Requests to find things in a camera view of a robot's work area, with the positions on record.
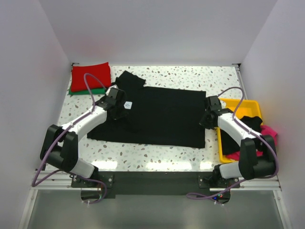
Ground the black t shirt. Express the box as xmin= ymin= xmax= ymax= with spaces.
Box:
xmin=220 ymin=116 xmax=263 ymax=156
xmin=87 ymin=71 xmax=206 ymax=148

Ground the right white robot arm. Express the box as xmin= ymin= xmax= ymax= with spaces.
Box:
xmin=199 ymin=96 xmax=279 ymax=185

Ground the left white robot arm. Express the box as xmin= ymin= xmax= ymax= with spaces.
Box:
xmin=40 ymin=86 xmax=128 ymax=178

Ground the green folded t shirt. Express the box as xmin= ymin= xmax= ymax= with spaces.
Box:
xmin=68 ymin=88 xmax=105 ymax=95

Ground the red folded t shirt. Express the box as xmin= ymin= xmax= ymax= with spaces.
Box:
xmin=71 ymin=62 xmax=111 ymax=93

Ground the yellow plastic bin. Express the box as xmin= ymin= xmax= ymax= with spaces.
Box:
xmin=216 ymin=98 xmax=262 ymax=164

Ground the pink t shirt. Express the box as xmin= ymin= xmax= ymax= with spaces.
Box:
xmin=223 ymin=125 xmax=277 ymax=161

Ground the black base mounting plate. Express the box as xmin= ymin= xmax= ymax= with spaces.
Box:
xmin=70 ymin=171 xmax=241 ymax=202

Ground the aluminium frame rail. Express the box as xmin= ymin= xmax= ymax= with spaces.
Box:
xmin=20 ymin=166 xmax=292 ymax=229

